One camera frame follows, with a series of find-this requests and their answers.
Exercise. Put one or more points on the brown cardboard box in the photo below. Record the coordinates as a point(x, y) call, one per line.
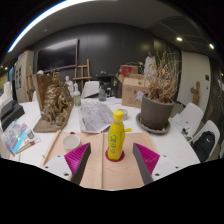
point(131, 93)

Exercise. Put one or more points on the small round tin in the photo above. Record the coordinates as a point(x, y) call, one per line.
point(122, 114)

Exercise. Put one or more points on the small clear jar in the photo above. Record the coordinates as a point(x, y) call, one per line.
point(30, 134)

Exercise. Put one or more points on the dry plant in grey pot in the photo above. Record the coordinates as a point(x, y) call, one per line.
point(156, 113)

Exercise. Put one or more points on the loose paper sheets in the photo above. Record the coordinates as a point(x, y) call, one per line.
point(180, 123)

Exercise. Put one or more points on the white plaster statue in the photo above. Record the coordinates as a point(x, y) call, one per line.
point(6, 96)

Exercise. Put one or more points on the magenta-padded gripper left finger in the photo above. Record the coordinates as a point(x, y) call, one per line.
point(75, 160)

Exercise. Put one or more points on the small green-label plastic bottle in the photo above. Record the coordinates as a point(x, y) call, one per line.
point(77, 98)

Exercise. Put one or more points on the white wrapped statue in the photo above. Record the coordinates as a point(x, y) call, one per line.
point(150, 66)

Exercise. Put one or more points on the wooden easel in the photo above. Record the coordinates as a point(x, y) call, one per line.
point(30, 83)
point(82, 71)

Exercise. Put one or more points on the red cardboard box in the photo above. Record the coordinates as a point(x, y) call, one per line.
point(128, 70)

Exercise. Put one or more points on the black backpack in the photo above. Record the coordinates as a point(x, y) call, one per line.
point(204, 146)

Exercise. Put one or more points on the wooden figure sculpture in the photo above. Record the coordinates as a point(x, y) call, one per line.
point(195, 93)

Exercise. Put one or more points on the glass jar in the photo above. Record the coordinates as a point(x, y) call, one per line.
point(102, 95)

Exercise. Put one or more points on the printed newspaper sheet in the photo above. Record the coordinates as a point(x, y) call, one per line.
point(95, 118)

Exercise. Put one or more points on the clear plastic container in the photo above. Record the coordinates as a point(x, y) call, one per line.
point(3, 146)

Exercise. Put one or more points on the paint brush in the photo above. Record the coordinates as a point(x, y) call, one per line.
point(28, 145)

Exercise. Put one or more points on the black wall screen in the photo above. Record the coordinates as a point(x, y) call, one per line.
point(58, 55)

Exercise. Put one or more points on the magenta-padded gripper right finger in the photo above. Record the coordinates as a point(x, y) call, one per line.
point(148, 160)

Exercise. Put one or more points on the colourful printed booklet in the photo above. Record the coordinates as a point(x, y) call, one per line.
point(15, 136)

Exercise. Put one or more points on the black box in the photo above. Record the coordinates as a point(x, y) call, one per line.
point(11, 115)

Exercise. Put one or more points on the white cabinet with posters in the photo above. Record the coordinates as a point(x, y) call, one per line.
point(22, 75)

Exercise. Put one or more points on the brown carved wood sculpture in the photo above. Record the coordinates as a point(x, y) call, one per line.
point(55, 106)

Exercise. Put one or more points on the long ceiling light panel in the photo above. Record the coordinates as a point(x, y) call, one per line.
point(40, 18)

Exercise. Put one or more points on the flat round red coaster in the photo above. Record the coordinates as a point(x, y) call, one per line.
point(115, 160)

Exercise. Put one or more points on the white chair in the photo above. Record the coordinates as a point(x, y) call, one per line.
point(90, 89)
point(215, 128)
point(193, 113)

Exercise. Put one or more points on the beige ceramic cup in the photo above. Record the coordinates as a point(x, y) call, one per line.
point(71, 142)

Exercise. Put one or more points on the yellow drink bottle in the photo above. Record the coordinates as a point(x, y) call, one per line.
point(116, 138)

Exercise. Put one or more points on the white plaster bust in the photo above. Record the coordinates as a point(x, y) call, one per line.
point(69, 86)

